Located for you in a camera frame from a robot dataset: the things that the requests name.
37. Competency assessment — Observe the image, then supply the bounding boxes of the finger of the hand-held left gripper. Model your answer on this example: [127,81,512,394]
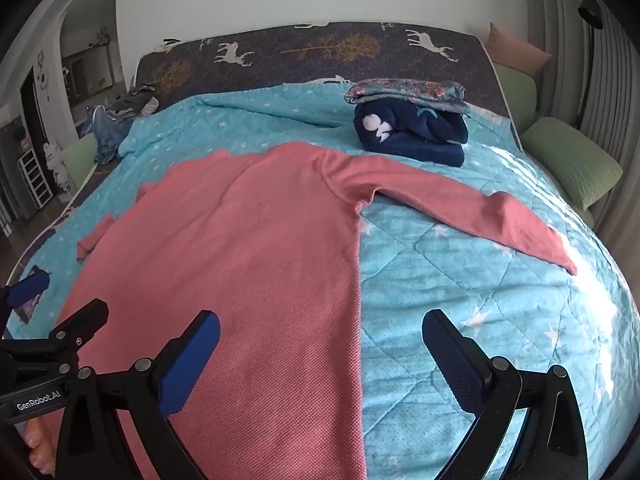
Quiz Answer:
[0,269,52,324]
[0,298,110,387]

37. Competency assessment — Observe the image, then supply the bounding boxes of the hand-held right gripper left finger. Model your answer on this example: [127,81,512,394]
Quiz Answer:
[55,309,221,480]

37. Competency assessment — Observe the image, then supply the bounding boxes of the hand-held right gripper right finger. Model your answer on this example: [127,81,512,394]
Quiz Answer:
[421,308,589,480]

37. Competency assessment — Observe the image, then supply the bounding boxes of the pink knit sweater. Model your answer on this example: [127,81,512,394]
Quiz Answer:
[52,141,579,480]

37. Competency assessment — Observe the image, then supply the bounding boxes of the blue denim clothes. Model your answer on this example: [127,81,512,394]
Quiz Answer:
[79,105,134,165]

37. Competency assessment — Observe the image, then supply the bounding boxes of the grey and white clothes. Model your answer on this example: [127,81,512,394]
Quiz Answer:
[106,85,161,122]

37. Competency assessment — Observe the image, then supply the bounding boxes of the person's left hand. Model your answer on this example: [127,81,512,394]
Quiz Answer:
[22,417,56,479]

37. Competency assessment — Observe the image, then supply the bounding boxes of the teal star-print quilt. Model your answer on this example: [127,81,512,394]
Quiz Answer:
[11,82,636,480]

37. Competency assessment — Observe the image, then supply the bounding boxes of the white shelf rack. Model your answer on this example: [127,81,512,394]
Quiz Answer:
[17,149,54,209]

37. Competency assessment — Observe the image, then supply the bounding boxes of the green bed-side cushion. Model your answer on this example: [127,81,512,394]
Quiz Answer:
[61,135,99,190]

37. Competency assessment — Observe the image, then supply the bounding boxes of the folded navy fleece garment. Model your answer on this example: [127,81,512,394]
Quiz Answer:
[353,99,470,167]

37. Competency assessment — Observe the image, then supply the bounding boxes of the large green cushion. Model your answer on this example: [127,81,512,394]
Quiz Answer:
[521,117,624,211]

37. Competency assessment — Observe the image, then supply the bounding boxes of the folded floral cloth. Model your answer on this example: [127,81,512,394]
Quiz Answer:
[344,78,471,117]

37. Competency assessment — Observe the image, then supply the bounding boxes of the small green cushion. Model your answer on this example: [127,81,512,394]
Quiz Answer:
[492,64,539,134]

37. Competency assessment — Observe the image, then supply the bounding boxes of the pink pillow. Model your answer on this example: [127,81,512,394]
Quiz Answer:
[484,22,554,79]

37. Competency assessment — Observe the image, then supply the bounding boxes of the grey curtain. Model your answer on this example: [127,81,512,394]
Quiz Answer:
[524,0,640,241]

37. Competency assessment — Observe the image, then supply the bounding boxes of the dark deer-print bed sheet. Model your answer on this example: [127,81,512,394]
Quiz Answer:
[131,21,523,153]

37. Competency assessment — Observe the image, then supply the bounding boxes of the black floor lamp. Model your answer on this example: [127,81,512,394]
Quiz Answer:
[571,0,606,132]

